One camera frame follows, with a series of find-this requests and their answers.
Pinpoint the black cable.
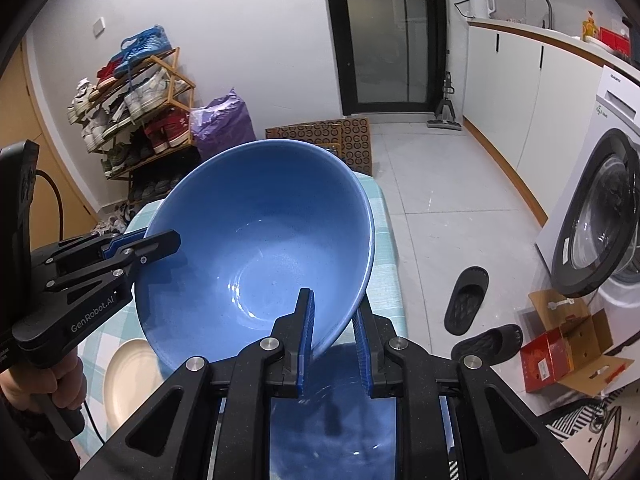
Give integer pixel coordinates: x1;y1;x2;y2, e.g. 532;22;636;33
36;169;67;243

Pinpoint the beige speckled plate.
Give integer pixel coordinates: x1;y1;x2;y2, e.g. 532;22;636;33
103;338;168;428

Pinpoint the blue ceramic bowl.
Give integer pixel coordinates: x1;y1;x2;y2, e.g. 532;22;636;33
269;342;398;480
134;140;376;376

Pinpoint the black framed glass door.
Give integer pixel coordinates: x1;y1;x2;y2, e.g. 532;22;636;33
322;0;448;117

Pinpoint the person's left forearm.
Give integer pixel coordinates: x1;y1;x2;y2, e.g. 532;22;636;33
0;400;83;480

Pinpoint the chrome faucet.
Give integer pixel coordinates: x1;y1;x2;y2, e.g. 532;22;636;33
530;0;555;28

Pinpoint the black and white patterned rug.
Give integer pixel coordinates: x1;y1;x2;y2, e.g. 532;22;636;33
542;385;640;480

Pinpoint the pile of dark sneakers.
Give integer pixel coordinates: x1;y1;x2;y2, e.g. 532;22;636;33
92;200;136;233

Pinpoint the grey upright vacuum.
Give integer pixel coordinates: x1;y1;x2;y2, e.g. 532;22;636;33
426;0;463;132

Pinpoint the teal checked tablecloth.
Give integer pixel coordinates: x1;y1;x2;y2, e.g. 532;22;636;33
80;172;413;461

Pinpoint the white washing machine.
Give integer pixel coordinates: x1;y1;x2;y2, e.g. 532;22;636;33
535;62;640;318

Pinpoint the black slipper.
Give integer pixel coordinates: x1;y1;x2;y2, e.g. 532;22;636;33
451;324;523;363
444;266;490;336

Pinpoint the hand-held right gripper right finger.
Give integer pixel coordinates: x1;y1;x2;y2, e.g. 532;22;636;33
352;305;566;480

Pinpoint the white base cabinet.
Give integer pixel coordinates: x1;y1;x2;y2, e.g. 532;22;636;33
462;17;608;226

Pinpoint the person's left hand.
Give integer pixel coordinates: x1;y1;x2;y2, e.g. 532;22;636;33
0;354;87;413

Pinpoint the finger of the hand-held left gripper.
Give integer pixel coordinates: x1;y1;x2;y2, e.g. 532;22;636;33
45;230;182;292
32;232;147;267

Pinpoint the purple plastic bag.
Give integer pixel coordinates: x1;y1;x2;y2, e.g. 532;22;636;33
190;87;257;158

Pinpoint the red and brown cardboard box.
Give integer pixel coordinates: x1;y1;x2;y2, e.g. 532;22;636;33
520;287;636;396

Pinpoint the brown ring-patterned mat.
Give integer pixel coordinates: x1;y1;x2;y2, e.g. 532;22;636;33
265;116;375;177

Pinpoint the wooden shoe rack with shoes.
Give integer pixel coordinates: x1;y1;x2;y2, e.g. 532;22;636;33
67;25;193;206

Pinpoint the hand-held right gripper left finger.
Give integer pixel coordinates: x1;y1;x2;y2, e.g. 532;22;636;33
82;287;317;480

